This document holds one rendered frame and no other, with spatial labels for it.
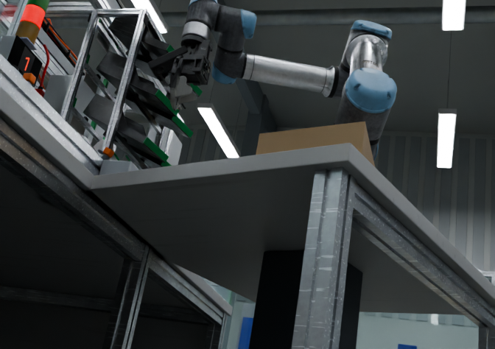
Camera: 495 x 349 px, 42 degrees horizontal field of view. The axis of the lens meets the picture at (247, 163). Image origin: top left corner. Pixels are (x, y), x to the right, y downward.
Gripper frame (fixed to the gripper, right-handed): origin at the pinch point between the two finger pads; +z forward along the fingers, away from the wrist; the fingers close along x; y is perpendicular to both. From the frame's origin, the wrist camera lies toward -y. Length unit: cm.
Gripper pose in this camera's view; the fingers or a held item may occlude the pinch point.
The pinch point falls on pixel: (172, 105)
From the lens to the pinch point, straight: 174.6
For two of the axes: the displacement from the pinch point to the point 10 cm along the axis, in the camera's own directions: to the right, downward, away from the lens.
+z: -1.6, 9.1, -3.9
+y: 9.6, 0.6, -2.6
